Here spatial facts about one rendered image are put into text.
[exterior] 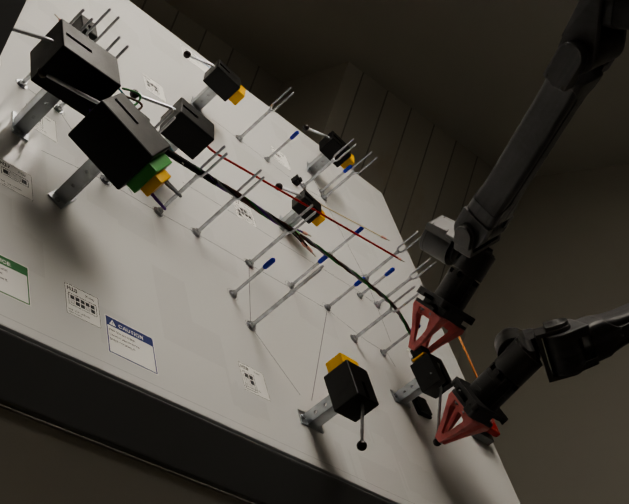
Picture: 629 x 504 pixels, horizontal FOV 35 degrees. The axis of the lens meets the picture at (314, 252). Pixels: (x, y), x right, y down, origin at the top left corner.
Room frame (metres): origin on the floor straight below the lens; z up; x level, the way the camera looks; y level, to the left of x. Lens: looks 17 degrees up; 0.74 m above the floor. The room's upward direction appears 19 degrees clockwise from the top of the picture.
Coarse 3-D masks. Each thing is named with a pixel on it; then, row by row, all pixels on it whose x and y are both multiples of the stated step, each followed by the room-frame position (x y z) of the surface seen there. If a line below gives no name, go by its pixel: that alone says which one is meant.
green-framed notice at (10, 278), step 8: (0, 256) 1.07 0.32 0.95; (0, 264) 1.06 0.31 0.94; (8, 264) 1.07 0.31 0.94; (16, 264) 1.08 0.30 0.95; (0, 272) 1.06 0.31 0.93; (8, 272) 1.07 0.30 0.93; (16, 272) 1.08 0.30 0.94; (24, 272) 1.09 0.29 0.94; (0, 280) 1.05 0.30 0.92; (8, 280) 1.06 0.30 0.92; (16, 280) 1.07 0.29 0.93; (24, 280) 1.08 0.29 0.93; (0, 288) 1.04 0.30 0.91; (8, 288) 1.05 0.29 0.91; (16, 288) 1.06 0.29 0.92; (24, 288) 1.07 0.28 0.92; (16, 296) 1.06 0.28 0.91; (24, 296) 1.07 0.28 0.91
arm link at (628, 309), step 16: (576, 320) 1.50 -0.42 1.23; (592, 320) 1.47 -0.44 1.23; (608, 320) 1.47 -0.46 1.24; (624, 320) 1.47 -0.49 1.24; (560, 336) 1.46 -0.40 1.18; (576, 336) 1.46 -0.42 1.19; (592, 336) 1.46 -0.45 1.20; (608, 336) 1.47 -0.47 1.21; (624, 336) 1.47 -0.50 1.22; (560, 352) 1.47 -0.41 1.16; (576, 352) 1.47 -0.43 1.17; (592, 352) 1.49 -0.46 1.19; (608, 352) 1.48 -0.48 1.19; (560, 368) 1.49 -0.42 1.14; (576, 368) 1.48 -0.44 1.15
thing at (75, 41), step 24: (48, 48) 1.13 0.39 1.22; (72, 48) 1.11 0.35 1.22; (96, 48) 1.16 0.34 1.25; (48, 72) 1.13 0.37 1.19; (72, 72) 1.13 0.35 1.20; (96, 72) 1.14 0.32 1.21; (48, 96) 1.18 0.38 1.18; (72, 96) 1.16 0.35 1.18; (96, 96) 1.17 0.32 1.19; (24, 120) 1.21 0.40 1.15
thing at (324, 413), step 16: (336, 368) 1.34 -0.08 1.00; (352, 368) 1.33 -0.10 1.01; (336, 384) 1.34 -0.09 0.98; (352, 384) 1.32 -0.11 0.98; (368, 384) 1.34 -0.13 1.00; (336, 400) 1.33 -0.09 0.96; (352, 400) 1.31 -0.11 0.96; (368, 400) 1.32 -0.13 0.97; (304, 416) 1.38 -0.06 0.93; (320, 416) 1.37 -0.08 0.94; (352, 416) 1.34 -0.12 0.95; (320, 432) 1.39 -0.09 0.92
